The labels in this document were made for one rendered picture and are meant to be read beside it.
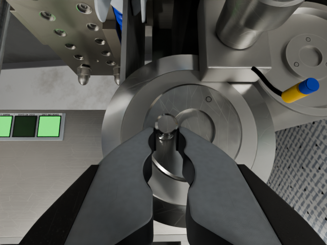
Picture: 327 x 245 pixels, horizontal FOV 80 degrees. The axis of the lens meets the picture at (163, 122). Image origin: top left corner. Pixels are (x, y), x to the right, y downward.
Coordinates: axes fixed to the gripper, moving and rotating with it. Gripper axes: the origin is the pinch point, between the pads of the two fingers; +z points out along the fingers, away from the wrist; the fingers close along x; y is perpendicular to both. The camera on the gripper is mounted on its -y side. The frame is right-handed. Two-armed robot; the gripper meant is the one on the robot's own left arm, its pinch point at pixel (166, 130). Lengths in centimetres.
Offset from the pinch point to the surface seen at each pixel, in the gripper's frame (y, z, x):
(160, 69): -2.3, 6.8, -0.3
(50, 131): 19.0, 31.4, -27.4
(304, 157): 10.6, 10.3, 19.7
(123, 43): -4.0, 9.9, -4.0
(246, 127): 1.6, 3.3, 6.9
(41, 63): 50, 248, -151
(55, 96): 83, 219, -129
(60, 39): -2.0, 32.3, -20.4
